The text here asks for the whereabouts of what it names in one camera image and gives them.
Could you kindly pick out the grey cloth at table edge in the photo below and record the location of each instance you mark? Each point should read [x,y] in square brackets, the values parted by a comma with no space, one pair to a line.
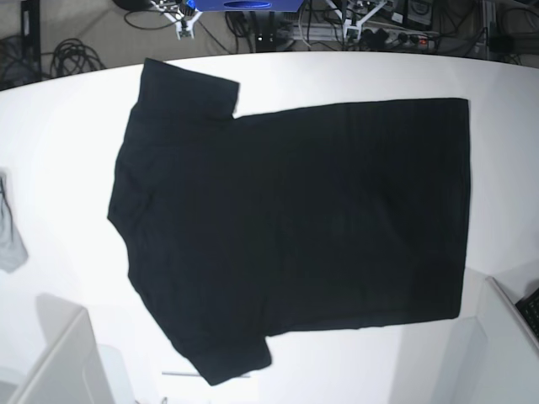
[13,251]

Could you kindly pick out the white partition panel right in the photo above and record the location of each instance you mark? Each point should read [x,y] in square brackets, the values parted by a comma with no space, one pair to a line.
[491,357]

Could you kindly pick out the blue box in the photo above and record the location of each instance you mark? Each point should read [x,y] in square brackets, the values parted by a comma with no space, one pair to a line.
[248,5]

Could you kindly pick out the white partition panel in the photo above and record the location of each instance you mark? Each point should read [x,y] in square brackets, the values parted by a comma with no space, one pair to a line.
[491,357]
[68,371]

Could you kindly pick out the white power strip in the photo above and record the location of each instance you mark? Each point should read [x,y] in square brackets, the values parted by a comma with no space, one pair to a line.
[387,38]

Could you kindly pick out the black keyboard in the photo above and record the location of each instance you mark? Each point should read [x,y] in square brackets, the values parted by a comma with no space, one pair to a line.
[528,308]

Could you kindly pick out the white partition panel left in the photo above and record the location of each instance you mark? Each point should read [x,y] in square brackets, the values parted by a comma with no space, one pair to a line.
[68,371]

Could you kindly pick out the black T-shirt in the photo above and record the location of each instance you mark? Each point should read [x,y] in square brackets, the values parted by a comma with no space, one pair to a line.
[332,217]

